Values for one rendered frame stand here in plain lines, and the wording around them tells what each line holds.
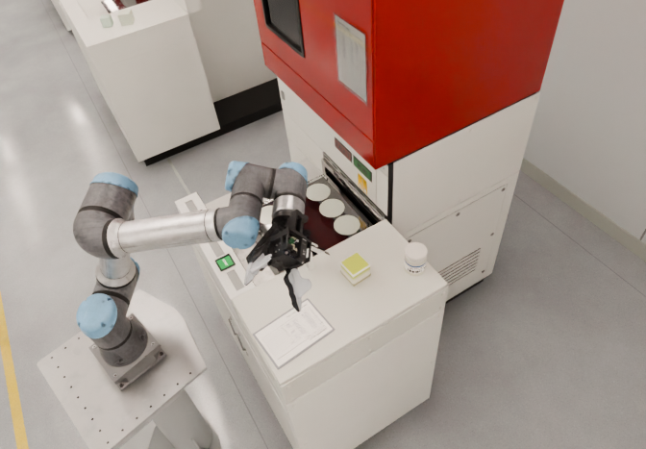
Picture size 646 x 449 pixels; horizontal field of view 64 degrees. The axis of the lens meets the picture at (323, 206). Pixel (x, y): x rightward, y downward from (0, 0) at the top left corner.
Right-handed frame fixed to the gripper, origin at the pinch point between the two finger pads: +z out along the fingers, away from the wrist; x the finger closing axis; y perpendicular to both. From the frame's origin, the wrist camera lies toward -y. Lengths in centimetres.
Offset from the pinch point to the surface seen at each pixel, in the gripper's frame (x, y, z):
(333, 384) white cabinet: 60, -37, -6
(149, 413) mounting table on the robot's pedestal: 20, -77, 6
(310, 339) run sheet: 41, -30, -13
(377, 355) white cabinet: 69, -26, -16
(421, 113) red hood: 36, 18, -74
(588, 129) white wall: 169, 39, -160
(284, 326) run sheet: 36, -37, -18
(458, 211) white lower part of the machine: 95, -4, -81
